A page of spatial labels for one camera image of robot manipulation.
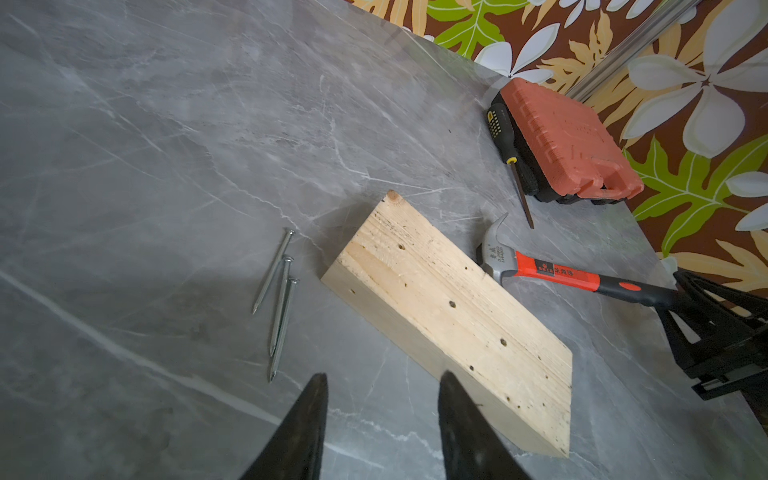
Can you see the yellow-tipped screwdriver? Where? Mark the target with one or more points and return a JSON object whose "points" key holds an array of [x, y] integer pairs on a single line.
{"points": [[502, 133]]}

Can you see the steel nail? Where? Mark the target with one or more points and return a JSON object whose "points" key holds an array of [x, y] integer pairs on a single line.
{"points": [[287, 261], [271, 271], [282, 325]]}

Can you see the red plastic tool case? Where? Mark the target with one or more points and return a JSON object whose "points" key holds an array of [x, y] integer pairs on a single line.
{"points": [[566, 154]]}

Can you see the wooden board with nails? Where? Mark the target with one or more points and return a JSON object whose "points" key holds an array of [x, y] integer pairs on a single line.
{"points": [[437, 305]]}

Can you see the claw hammer red black handle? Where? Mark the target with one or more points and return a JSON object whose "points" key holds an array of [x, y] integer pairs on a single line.
{"points": [[500, 261]]}

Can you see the aluminium frame post right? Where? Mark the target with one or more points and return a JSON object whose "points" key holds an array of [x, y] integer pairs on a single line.
{"points": [[660, 20]]}

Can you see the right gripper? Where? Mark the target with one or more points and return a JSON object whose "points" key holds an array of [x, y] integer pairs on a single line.
{"points": [[717, 335]]}

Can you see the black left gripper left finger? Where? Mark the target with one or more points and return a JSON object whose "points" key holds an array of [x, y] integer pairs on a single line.
{"points": [[295, 450]]}

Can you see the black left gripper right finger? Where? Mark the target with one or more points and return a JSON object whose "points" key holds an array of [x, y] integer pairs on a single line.
{"points": [[471, 449]]}

